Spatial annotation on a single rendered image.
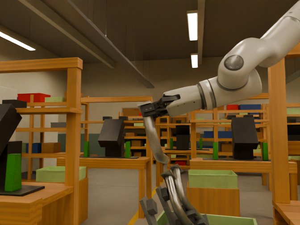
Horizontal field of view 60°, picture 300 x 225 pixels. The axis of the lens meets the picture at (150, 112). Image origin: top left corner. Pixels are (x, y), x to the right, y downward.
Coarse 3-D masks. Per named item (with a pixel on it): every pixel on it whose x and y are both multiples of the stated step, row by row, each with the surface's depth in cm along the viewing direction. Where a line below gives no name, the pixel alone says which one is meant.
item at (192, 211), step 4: (184, 208) 108; (188, 212) 106; (192, 212) 105; (196, 212) 107; (188, 216) 106; (192, 216) 106; (192, 220) 114; (196, 220) 115; (200, 220) 112; (204, 220) 113; (196, 224) 112; (200, 224) 111; (204, 224) 112
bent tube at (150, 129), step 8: (144, 104) 74; (144, 120) 74; (152, 120) 74; (152, 128) 73; (152, 136) 72; (152, 144) 73; (152, 152) 75; (160, 152) 74; (160, 160) 77; (168, 160) 90
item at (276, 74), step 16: (272, 80) 174; (272, 96) 173; (272, 112) 173; (272, 128) 172; (272, 144) 173; (272, 160) 174; (272, 176) 175; (288, 176) 168; (272, 192) 175; (288, 192) 167
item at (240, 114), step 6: (288, 108) 1006; (294, 108) 1003; (228, 114) 1046; (234, 114) 1042; (240, 114) 1036; (246, 114) 1031; (252, 114) 1028; (258, 114) 1023; (288, 114) 1001; (294, 114) 997; (228, 156) 1029; (258, 156) 1012; (288, 156) 995
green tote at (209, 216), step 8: (160, 216) 117; (208, 216) 119; (216, 216) 118; (224, 216) 117; (160, 224) 115; (216, 224) 117; (224, 224) 116; (232, 224) 116; (240, 224) 115; (248, 224) 114; (256, 224) 107
